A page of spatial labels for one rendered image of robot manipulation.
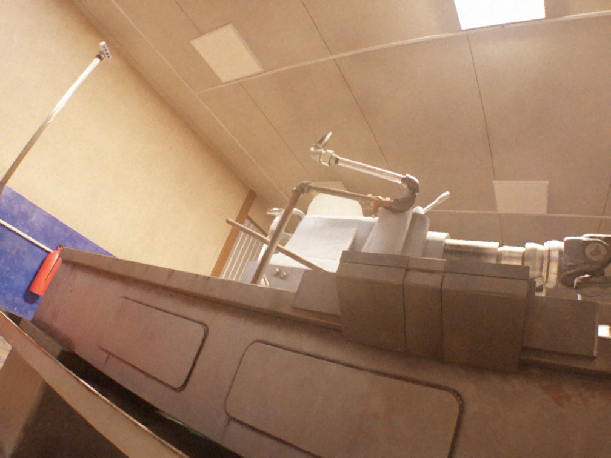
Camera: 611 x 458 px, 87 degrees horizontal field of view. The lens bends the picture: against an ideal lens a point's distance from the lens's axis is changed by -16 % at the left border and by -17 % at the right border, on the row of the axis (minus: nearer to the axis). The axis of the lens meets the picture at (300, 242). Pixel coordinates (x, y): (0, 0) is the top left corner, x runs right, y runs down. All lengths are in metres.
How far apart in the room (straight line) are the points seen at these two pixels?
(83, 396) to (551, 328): 0.93
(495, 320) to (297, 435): 0.41
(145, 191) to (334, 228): 4.07
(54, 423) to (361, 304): 1.20
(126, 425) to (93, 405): 0.14
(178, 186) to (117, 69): 1.70
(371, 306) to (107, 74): 4.63
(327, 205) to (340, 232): 3.74
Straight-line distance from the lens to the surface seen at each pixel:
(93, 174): 4.70
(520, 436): 0.66
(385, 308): 0.62
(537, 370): 0.67
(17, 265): 4.43
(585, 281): 0.98
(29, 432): 1.53
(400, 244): 0.96
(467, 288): 0.56
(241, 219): 6.05
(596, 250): 0.98
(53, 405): 1.52
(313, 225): 1.16
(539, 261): 0.99
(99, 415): 0.90
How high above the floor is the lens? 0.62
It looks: 22 degrees up
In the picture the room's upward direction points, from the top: 21 degrees clockwise
